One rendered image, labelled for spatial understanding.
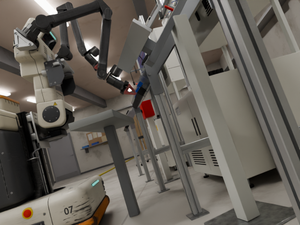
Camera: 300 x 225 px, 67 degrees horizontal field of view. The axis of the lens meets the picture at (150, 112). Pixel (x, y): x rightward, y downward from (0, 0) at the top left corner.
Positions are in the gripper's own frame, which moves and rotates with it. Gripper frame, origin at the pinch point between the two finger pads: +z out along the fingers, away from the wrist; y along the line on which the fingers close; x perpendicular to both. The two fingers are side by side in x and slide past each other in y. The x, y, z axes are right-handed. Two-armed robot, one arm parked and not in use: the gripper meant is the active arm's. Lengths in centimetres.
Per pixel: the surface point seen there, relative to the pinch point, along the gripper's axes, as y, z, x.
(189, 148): -37, 37, 21
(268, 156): -34, 78, 4
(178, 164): -38, 36, 30
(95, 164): 1025, -37, 126
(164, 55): -33.0, 4.9, -17.0
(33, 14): 248, -232, -104
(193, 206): -38, 50, 44
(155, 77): -37.6, 6.0, -1.9
